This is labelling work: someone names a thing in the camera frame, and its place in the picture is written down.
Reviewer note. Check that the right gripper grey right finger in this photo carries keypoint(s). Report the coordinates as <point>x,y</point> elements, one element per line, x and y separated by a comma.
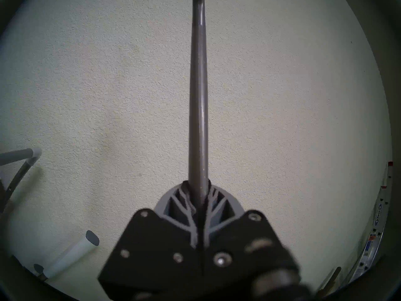
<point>238,240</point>

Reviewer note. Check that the silver aluminium ladder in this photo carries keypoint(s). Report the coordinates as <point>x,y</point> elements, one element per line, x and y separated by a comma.
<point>380,215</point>

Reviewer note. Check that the brown wooden stick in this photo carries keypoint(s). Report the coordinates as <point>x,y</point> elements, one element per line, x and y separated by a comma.
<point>332,278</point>

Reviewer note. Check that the white plastic tube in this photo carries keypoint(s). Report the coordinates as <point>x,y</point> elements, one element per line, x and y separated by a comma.
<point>72,253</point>

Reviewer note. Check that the long grey metal shoehorn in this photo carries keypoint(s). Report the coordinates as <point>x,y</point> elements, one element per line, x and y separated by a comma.
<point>197,84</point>

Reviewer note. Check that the grey metal shoe rack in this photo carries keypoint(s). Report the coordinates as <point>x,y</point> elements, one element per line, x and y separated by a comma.
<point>18,154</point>

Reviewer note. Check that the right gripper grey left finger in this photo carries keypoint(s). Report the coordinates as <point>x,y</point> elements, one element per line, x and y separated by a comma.
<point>150,253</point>

